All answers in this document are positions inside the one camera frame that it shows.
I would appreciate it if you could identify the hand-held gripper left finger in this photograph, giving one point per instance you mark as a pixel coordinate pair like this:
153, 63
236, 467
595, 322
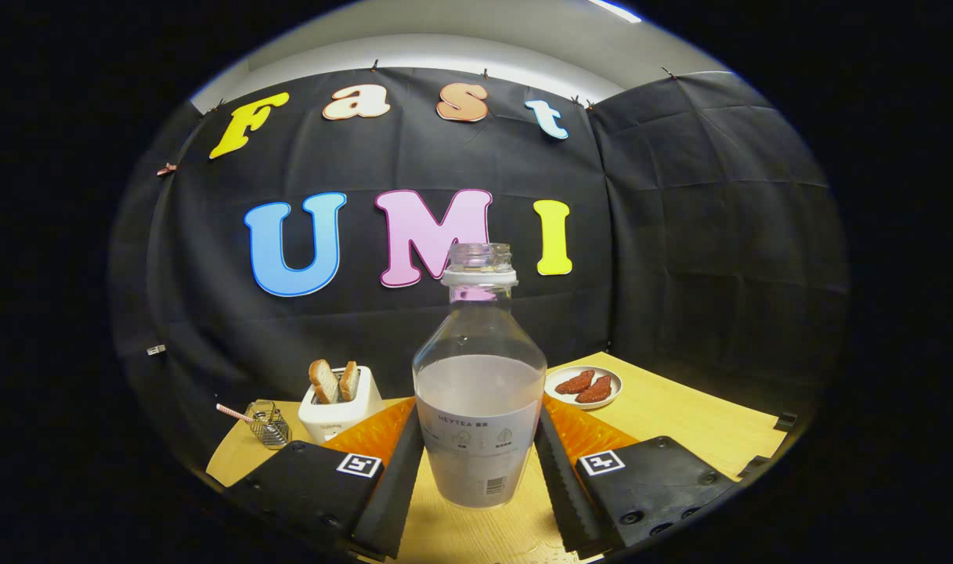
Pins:
390, 493

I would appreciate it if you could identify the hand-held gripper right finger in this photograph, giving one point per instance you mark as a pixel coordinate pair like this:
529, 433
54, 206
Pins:
562, 493

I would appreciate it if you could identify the clear plastic juice bottle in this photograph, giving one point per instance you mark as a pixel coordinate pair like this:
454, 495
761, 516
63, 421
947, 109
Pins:
476, 392

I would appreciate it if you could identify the white toaster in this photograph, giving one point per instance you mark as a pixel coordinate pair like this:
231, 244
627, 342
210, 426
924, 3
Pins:
339, 421

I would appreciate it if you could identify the round white plate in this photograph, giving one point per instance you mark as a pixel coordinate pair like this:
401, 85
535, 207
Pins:
558, 392

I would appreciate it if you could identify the reddish brown meat slice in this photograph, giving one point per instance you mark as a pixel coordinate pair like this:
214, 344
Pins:
574, 382
595, 390

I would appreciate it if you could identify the toasted bread slice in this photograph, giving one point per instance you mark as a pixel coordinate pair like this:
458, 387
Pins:
324, 381
349, 381

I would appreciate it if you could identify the wooden table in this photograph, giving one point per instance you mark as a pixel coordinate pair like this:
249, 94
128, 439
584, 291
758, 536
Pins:
680, 423

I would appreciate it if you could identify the small clear glass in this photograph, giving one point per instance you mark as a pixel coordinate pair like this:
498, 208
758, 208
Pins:
270, 427

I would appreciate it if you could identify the pink striped straw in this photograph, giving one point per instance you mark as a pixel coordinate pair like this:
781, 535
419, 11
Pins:
232, 412

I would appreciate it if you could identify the small black table clamp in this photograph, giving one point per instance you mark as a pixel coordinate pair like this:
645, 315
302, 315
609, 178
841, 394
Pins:
786, 421

